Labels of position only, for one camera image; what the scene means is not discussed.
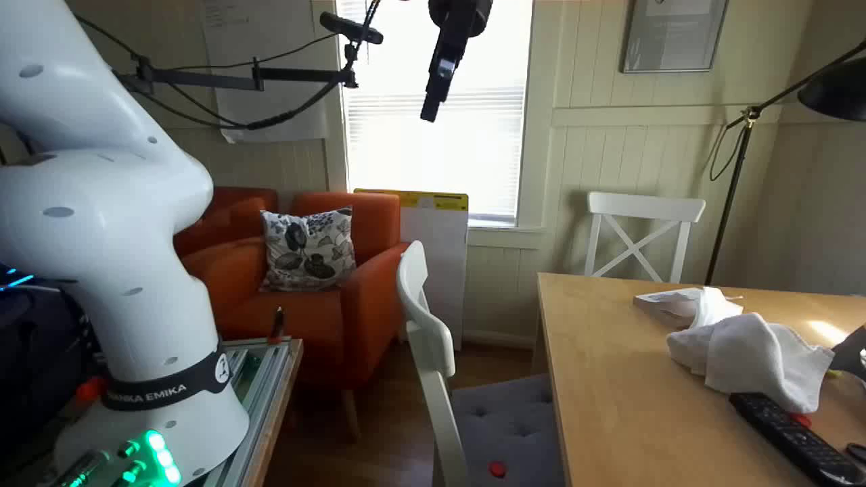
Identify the small red round object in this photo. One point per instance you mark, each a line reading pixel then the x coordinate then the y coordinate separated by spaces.
pixel 496 468

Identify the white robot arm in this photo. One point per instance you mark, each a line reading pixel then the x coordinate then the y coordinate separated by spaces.
pixel 96 208

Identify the orange armchair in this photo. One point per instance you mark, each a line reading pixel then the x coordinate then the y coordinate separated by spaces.
pixel 343 327

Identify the black remote control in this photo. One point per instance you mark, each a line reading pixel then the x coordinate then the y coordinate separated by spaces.
pixel 824 464

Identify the black dark object at table edge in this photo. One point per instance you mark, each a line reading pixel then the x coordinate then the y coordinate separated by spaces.
pixel 851 352

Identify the white wooden chair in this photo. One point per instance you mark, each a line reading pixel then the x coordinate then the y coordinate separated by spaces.
pixel 433 363

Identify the white board with yellow strip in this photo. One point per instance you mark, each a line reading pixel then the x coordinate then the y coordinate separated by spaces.
pixel 439 223

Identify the framed picture on wall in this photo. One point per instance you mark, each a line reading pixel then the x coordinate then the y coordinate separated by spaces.
pixel 671 37

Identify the floral patterned pillow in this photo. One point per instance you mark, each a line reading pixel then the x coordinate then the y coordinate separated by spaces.
pixel 305 252

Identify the white paper on wall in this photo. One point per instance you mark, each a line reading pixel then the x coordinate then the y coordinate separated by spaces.
pixel 277 33

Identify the white chair by wall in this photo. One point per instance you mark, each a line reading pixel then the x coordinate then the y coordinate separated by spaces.
pixel 626 225

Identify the white crumpled cloth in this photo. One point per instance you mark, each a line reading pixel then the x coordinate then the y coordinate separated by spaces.
pixel 737 350

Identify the grey seat cushion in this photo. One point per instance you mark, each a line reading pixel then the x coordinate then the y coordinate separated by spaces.
pixel 508 423

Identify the robot base stand with lights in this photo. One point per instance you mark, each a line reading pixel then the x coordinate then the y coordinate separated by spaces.
pixel 180 406

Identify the wooden dining table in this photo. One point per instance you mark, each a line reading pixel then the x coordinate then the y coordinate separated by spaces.
pixel 626 411

